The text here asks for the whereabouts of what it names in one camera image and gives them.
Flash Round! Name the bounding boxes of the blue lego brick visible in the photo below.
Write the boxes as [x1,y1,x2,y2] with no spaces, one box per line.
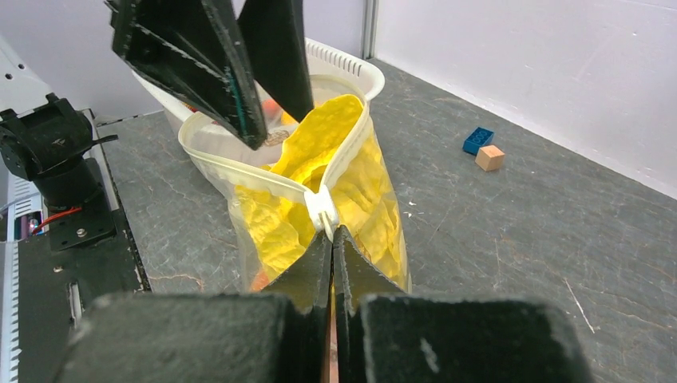
[462,127,494,156]

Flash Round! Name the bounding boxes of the clear polka dot zip bag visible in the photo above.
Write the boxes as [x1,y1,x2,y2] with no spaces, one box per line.
[177,73,414,294]

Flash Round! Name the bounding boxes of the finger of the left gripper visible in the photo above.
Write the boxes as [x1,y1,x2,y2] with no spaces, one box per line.
[238,0,314,122]

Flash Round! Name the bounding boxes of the white plastic basket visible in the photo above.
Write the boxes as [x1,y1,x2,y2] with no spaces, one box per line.
[133,38,385,133]

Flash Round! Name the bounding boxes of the yellow toy cabbage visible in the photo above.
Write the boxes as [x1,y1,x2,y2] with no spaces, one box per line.
[234,94,410,291]

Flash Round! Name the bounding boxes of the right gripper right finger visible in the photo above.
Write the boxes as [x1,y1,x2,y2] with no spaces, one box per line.
[333,225,404,382]

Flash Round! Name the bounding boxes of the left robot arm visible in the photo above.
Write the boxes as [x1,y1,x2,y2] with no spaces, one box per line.
[1,1,314,237]

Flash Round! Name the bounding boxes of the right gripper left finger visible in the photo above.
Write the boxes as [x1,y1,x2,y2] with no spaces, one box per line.
[262,231,332,382]

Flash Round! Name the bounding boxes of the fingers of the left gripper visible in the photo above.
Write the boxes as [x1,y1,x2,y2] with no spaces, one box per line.
[106,0,267,149]

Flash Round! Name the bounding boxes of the wooden cube centre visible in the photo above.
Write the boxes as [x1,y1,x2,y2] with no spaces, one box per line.
[475,145,505,172]

